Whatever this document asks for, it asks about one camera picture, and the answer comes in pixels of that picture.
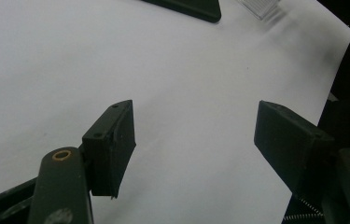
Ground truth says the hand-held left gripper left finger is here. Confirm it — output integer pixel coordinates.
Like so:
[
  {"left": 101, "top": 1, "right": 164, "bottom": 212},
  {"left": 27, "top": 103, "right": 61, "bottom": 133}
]
[{"left": 81, "top": 99, "right": 137, "bottom": 200}]

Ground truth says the thin coiled wire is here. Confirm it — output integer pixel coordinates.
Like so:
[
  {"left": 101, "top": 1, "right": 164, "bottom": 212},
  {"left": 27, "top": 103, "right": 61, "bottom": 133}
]
[{"left": 283, "top": 197, "right": 324, "bottom": 224}]

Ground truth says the dark smartphone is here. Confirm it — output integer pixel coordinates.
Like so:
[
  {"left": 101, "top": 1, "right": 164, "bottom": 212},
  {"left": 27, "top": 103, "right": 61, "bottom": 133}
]
[{"left": 140, "top": 0, "right": 222, "bottom": 24}]

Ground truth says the clear plastic slotted rack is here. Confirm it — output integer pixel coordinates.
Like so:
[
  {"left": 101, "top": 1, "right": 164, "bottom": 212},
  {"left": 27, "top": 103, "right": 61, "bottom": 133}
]
[{"left": 237, "top": 0, "right": 282, "bottom": 21}]

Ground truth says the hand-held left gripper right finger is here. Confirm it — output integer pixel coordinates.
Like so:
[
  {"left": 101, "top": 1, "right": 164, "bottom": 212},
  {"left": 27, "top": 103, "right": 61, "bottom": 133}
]
[{"left": 254, "top": 100, "right": 340, "bottom": 199}]

